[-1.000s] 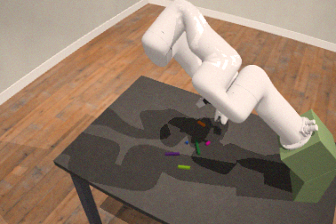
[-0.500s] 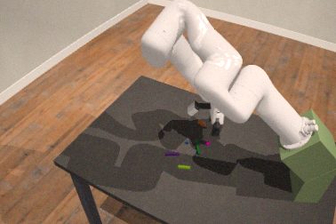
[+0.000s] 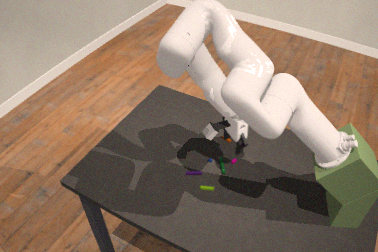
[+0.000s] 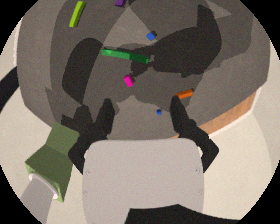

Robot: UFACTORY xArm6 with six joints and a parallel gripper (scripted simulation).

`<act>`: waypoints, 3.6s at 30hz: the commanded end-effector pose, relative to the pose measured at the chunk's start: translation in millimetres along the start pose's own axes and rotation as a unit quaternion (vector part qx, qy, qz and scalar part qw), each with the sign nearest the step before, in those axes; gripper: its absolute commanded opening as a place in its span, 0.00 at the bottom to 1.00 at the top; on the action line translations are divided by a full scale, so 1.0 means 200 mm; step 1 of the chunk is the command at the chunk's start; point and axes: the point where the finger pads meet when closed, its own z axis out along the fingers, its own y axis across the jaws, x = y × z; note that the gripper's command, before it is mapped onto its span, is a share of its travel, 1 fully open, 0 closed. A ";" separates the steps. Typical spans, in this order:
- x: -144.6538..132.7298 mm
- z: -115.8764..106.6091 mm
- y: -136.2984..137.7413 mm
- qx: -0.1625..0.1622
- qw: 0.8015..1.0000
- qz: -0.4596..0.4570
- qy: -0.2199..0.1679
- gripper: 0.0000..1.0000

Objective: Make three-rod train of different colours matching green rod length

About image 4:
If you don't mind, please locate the purple rod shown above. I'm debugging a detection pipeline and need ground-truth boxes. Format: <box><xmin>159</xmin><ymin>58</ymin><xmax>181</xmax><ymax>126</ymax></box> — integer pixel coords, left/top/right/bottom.
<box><xmin>115</xmin><ymin>0</ymin><xmax>125</xmax><ymax>7</ymax></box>

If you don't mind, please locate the orange rod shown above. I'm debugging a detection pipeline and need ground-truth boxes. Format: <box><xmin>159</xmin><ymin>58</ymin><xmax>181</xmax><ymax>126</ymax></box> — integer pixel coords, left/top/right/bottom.
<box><xmin>175</xmin><ymin>89</ymin><xmax>193</xmax><ymax>99</ymax></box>

